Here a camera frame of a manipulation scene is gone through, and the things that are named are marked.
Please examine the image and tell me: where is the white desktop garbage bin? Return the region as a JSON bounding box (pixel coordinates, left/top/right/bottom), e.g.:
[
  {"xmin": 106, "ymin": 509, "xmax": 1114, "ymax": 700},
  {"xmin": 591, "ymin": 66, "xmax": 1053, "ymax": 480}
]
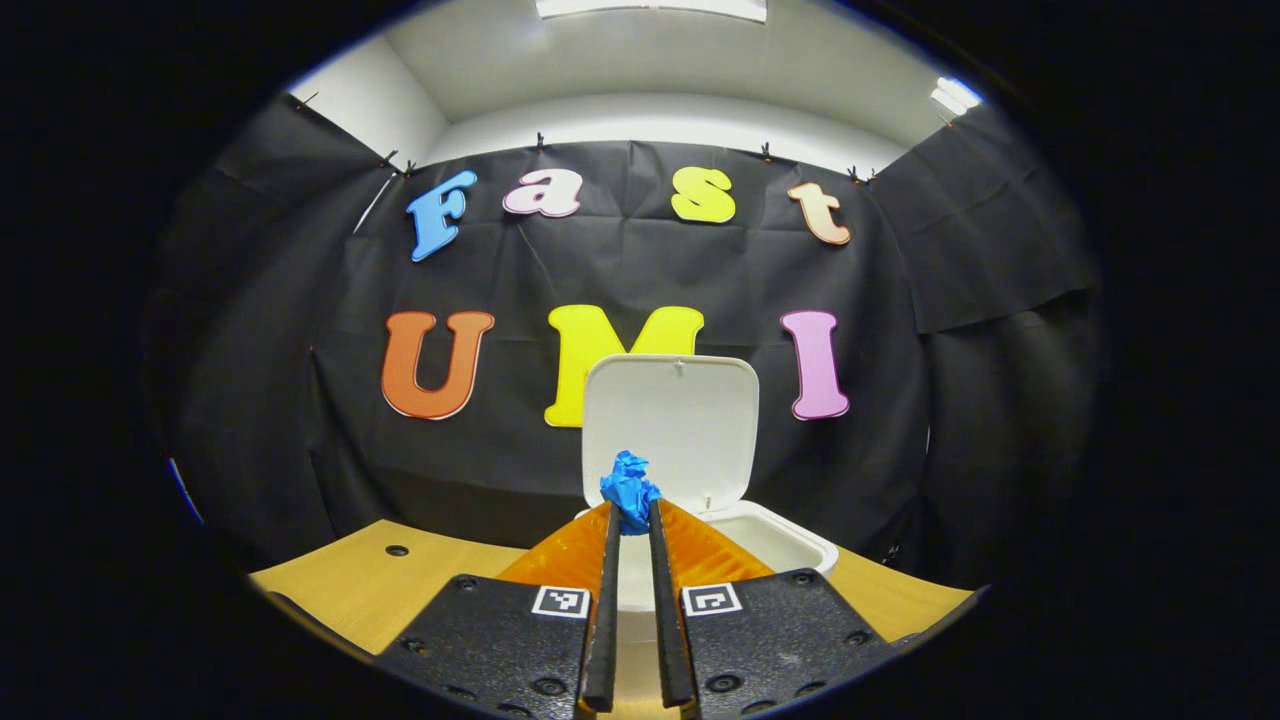
[{"xmin": 575, "ymin": 355, "xmax": 839, "ymax": 643}]

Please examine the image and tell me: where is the wooden desktop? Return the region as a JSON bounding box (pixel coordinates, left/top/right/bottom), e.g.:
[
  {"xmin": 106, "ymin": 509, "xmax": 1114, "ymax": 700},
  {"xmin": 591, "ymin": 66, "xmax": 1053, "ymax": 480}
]
[{"xmin": 250, "ymin": 518, "xmax": 976, "ymax": 720}]

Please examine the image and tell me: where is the blue paper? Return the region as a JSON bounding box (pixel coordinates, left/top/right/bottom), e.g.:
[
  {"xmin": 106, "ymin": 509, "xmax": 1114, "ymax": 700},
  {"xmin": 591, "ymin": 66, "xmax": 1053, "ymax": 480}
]
[{"xmin": 600, "ymin": 450, "xmax": 663, "ymax": 536}]

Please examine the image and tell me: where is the black backdrop cloth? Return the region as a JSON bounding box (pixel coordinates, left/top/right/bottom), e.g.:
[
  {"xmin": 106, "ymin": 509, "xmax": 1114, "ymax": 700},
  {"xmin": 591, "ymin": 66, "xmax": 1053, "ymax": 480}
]
[{"xmin": 150, "ymin": 95, "xmax": 1101, "ymax": 591}]

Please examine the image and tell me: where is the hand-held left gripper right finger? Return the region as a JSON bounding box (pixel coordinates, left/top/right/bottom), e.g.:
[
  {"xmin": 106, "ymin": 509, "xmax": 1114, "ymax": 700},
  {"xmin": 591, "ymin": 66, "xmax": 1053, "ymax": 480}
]
[{"xmin": 648, "ymin": 500, "xmax": 899, "ymax": 719}]

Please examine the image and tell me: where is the long ceiling light panel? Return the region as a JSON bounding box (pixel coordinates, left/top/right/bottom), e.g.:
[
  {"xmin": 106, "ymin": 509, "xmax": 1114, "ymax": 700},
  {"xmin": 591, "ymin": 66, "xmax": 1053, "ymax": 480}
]
[{"xmin": 535, "ymin": 0, "xmax": 768, "ymax": 24}]

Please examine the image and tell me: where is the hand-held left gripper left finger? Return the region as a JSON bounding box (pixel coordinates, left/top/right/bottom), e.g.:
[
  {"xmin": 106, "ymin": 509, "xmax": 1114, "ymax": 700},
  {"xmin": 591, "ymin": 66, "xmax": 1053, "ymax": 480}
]
[{"xmin": 375, "ymin": 503, "xmax": 623, "ymax": 717}]

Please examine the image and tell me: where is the small ceiling light panel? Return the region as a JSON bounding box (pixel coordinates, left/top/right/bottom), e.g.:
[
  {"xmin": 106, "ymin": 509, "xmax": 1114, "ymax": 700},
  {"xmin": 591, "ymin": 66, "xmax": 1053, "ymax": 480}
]
[{"xmin": 930, "ymin": 77, "xmax": 983, "ymax": 116}]

